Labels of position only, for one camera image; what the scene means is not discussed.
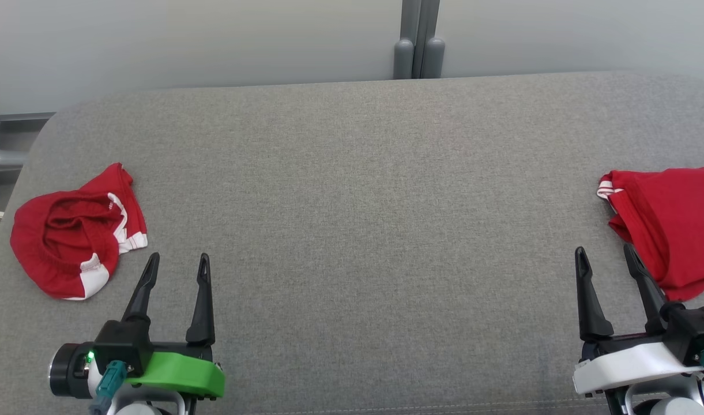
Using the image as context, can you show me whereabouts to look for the grey partition post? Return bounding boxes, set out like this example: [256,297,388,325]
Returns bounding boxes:
[393,0,446,80]

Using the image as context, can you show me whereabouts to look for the red and white shorts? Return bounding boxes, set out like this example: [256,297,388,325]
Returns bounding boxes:
[10,163,149,301]

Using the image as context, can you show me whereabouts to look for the grey fabric sofa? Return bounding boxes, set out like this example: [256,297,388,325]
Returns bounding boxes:
[0,70,704,415]

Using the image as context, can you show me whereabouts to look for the teal plug left camera cable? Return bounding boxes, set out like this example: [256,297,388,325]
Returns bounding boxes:
[89,360,127,415]

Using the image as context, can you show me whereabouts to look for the red and white jersey shirt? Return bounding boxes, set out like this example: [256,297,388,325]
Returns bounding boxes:
[596,164,704,302]

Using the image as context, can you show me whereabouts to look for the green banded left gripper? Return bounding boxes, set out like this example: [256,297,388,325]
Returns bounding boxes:
[121,251,226,400]

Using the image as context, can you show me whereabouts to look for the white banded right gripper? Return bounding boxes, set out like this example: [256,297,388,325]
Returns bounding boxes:
[571,243,703,398]

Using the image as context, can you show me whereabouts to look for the grey metal partition foot frame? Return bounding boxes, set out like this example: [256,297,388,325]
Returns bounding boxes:
[0,104,57,173]

